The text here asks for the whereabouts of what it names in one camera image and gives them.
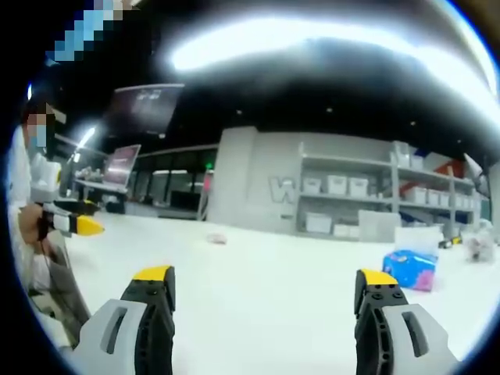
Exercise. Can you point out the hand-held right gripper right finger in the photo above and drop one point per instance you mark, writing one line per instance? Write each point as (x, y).
(406, 336)

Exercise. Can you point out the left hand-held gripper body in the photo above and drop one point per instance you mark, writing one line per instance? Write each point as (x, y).
(45, 183)

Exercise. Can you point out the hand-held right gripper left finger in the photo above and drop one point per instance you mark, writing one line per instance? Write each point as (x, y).
(117, 332)

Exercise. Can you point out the clear resealable bag blue contents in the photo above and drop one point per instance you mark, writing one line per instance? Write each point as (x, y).
(410, 269)

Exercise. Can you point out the crumpled clear plastic bag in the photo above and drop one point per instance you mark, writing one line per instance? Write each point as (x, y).
(480, 246)

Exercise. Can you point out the person's left hand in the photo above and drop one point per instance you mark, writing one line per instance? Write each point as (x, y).
(31, 224)

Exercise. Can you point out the grey work desk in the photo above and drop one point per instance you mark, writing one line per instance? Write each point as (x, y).
(101, 187)

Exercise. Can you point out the tilted desk monitor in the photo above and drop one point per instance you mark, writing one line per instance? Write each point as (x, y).
(121, 166)

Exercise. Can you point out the short ceiling light bar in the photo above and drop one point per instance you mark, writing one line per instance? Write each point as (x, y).
(85, 138)

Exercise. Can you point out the yellow black tool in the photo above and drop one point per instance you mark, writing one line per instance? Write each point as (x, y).
(450, 243)

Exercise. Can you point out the grey box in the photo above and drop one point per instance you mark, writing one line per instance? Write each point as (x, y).
(379, 226)

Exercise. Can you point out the hanging dark monitor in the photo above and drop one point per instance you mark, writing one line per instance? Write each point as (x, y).
(142, 109)

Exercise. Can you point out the small pink packet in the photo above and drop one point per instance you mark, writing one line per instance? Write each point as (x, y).
(217, 238)

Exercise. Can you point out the grey metal shelving unit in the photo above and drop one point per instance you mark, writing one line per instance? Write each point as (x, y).
(392, 183)

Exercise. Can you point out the row of white storage bins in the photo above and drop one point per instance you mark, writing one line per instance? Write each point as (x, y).
(343, 185)

